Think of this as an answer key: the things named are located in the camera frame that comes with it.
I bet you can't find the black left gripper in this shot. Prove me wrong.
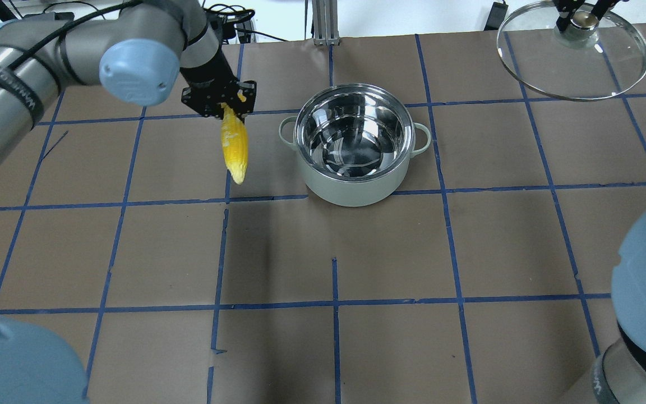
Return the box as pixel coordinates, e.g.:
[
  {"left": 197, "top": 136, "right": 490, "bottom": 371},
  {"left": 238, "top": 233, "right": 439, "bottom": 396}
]
[{"left": 181, "top": 75, "right": 258, "bottom": 118}]

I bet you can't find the yellow corn cob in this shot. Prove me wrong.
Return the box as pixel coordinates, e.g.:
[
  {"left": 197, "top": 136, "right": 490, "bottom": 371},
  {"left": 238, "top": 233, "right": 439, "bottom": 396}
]
[{"left": 220, "top": 103, "right": 248, "bottom": 186}]

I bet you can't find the glass pot lid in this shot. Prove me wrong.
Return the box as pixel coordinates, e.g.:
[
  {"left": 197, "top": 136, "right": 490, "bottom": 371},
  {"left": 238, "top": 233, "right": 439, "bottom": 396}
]
[{"left": 496, "top": 1, "right": 646, "bottom": 102}]

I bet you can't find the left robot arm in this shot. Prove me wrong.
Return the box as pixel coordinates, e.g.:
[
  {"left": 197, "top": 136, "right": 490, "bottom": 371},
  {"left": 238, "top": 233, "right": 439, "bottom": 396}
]
[{"left": 0, "top": 1, "right": 257, "bottom": 164}]

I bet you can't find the black power adapter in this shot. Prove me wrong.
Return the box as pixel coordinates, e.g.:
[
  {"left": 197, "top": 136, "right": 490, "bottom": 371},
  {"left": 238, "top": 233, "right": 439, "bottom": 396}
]
[{"left": 483, "top": 1, "right": 509, "bottom": 31}]

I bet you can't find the black cables bundle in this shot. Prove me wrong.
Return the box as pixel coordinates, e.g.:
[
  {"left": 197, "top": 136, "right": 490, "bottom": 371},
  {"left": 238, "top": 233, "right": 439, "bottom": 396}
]
[{"left": 205, "top": 3, "right": 290, "bottom": 44}]

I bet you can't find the aluminium frame post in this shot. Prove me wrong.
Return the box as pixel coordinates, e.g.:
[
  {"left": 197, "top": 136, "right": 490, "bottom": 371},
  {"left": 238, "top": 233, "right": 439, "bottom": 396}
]
[{"left": 312, "top": 0, "right": 340, "bottom": 46}]

